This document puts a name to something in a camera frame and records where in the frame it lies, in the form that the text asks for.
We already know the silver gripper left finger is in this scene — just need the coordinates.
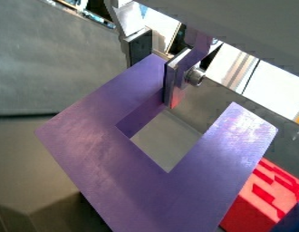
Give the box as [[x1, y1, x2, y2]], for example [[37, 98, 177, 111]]
[[103, 0, 151, 67]]

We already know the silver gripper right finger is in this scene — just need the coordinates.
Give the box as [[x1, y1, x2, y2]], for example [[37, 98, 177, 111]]
[[162, 30, 213, 109]]

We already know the red insertion board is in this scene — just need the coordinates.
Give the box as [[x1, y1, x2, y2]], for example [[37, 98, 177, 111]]
[[220, 159, 299, 232]]

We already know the purple U-shaped block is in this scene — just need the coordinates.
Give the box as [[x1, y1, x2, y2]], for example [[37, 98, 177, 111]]
[[35, 54, 277, 232]]

